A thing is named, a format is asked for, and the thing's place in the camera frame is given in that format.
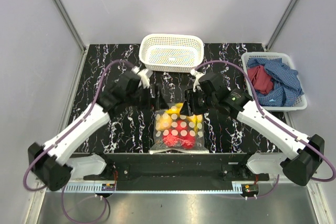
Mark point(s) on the red fake tomato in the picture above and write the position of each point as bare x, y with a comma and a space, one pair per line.
188, 142

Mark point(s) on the blue checkered cloth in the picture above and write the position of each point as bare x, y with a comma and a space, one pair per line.
287, 87

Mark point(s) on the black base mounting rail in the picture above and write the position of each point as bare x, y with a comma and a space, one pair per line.
179, 173

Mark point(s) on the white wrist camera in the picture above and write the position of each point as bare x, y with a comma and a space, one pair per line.
144, 75
197, 75

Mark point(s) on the aluminium frame post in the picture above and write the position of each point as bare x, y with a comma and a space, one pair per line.
281, 24
69, 24

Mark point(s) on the polka dot zip top bag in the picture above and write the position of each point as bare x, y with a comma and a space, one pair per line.
160, 147

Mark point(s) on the red fake apple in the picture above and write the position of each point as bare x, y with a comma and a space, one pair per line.
183, 128

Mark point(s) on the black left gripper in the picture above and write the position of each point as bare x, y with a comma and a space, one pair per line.
158, 103

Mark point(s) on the left aluminium frame post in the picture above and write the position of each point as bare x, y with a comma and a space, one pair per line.
69, 24

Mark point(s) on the right aluminium frame post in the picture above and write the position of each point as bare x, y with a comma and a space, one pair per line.
281, 24

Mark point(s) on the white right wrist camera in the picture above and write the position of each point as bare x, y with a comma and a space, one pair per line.
197, 75

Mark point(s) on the dark red cloth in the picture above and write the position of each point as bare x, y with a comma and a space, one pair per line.
261, 80

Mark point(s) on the lavender plastic basket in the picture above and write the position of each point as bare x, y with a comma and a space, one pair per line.
301, 102

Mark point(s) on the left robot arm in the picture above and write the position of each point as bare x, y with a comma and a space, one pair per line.
52, 162

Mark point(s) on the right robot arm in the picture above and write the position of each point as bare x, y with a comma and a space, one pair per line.
300, 155

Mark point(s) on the white perforated plastic basket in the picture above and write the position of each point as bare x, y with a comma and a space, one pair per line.
171, 52

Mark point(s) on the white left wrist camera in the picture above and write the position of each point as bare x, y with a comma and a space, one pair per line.
144, 75

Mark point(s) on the yellow fake banana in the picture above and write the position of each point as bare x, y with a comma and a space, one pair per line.
175, 108

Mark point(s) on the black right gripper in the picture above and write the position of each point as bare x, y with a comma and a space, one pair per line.
189, 96

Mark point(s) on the small red fake fruit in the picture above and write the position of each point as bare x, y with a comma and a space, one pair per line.
171, 140

